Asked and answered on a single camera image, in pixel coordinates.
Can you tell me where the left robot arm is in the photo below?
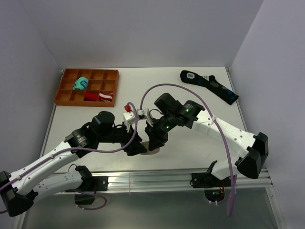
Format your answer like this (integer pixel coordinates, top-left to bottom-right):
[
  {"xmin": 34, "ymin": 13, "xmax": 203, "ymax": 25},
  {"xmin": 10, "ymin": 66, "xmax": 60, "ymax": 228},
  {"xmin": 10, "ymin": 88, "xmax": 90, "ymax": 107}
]
[{"xmin": 0, "ymin": 110, "xmax": 147, "ymax": 217}]

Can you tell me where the aluminium rail frame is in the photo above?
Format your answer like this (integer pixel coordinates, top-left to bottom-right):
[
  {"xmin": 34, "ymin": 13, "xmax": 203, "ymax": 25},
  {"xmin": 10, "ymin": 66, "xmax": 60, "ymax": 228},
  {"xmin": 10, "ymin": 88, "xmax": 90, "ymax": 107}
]
[{"xmin": 11, "ymin": 68, "xmax": 286, "ymax": 229}]

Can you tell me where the black blue patterned sock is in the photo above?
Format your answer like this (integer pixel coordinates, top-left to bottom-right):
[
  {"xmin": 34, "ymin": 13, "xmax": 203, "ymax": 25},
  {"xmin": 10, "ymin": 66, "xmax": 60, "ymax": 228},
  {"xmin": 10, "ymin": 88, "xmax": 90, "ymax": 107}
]
[{"xmin": 180, "ymin": 70, "xmax": 239, "ymax": 105}]

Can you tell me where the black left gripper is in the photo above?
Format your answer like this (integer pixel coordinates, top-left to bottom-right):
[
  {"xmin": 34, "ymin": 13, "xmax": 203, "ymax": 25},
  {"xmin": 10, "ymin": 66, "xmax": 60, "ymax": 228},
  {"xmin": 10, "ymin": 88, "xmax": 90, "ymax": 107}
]
[{"xmin": 98, "ymin": 120, "xmax": 147, "ymax": 155}]

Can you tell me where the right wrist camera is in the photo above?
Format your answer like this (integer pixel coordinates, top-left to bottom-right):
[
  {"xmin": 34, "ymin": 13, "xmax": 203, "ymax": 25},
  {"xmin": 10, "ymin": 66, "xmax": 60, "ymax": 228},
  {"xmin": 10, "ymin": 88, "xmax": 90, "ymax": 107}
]
[{"xmin": 137, "ymin": 108, "xmax": 153, "ymax": 126}]

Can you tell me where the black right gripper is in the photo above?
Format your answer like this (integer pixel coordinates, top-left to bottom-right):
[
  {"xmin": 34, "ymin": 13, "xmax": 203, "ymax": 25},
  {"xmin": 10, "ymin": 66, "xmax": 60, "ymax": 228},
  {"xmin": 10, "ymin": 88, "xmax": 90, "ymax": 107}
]
[{"xmin": 144, "ymin": 112, "xmax": 176, "ymax": 152}]

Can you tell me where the orange compartment tray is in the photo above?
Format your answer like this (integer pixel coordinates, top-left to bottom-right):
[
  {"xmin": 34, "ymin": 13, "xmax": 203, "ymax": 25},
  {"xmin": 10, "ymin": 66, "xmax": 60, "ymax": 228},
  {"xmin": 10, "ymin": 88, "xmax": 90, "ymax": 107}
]
[{"xmin": 54, "ymin": 69, "xmax": 119, "ymax": 107}]

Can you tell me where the rolled teal sock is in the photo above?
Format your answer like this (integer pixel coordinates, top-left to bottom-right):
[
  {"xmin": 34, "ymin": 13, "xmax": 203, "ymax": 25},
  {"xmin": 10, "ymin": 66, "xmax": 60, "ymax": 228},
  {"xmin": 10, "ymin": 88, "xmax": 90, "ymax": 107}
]
[{"xmin": 73, "ymin": 77, "xmax": 89, "ymax": 90}]

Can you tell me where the beige sock with red toe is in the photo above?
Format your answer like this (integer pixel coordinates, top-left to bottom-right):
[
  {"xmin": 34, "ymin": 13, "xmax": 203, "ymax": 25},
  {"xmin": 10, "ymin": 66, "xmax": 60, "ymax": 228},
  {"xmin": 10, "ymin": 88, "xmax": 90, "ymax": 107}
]
[{"xmin": 140, "ymin": 141, "xmax": 160, "ymax": 156}]

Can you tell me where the rolled red white striped sock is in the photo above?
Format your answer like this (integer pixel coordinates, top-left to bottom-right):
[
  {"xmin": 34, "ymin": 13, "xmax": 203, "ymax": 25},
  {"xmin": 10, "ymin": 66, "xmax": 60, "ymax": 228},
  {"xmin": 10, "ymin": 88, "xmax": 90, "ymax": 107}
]
[{"xmin": 99, "ymin": 93, "xmax": 113, "ymax": 102}]

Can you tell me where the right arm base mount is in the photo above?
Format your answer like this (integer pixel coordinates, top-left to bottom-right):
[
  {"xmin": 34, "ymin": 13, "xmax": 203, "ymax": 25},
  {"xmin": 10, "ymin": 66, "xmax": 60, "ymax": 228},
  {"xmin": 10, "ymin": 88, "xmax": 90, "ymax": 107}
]
[{"xmin": 190, "ymin": 173, "xmax": 231, "ymax": 202}]

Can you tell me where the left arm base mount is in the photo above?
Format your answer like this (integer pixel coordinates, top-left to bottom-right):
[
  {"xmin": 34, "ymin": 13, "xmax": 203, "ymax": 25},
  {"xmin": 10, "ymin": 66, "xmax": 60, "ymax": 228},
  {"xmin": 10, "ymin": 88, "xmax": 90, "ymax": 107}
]
[{"xmin": 65, "ymin": 176, "xmax": 108, "ymax": 210}]

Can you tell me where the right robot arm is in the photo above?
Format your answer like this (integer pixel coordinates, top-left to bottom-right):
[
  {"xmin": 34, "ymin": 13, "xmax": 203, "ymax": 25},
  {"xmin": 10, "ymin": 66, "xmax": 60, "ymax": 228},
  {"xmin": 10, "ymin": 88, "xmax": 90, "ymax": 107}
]
[{"xmin": 145, "ymin": 93, "xmax": 269, "ymax": 186}]

